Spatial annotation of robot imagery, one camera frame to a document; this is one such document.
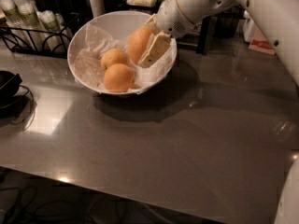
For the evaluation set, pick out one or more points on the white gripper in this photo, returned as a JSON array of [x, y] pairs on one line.
[[169, 17]]

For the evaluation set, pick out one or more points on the orange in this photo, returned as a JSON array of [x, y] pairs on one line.
[[119, 78], [138, 43], [113, 56]]

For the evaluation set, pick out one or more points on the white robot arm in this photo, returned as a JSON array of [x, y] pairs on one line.
[[250, 159]]

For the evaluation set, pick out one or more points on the white bowl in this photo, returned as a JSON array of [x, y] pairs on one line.
[[121, 53]]

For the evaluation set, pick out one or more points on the clear plastic bowl liner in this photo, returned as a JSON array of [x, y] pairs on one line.
[[112, 30]]

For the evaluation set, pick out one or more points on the black condiment shelf rack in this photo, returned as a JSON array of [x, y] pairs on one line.
[[197, 39]]

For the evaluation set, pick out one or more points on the white cylinder cup dispenser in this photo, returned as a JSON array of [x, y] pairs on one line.
[[98, 7]]

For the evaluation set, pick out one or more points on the white appliance with plates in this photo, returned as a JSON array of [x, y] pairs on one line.
[[248, 27]]

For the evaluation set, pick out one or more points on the right paper cup stack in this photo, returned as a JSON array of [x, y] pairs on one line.
[[50, 23]]

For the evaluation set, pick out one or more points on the paper cup stack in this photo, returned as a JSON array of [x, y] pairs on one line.
[[50, 23], [32, 23], [12, 13]]

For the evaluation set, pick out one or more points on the red and white card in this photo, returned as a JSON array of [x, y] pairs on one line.
[[259, 43]]

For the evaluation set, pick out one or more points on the middle paper cup stack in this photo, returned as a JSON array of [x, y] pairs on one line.
[[32, 23]]

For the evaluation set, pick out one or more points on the left paper cup stack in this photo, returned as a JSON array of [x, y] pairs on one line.
[[12, 13]]

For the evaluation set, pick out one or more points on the black tray on stand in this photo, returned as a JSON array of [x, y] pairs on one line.
[[16, 100]]

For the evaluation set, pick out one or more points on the black wire basket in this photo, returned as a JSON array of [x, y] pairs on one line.
[[227, 22]]

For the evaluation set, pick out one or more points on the black wire cup rack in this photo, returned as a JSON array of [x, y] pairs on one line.
[[18, 40]]

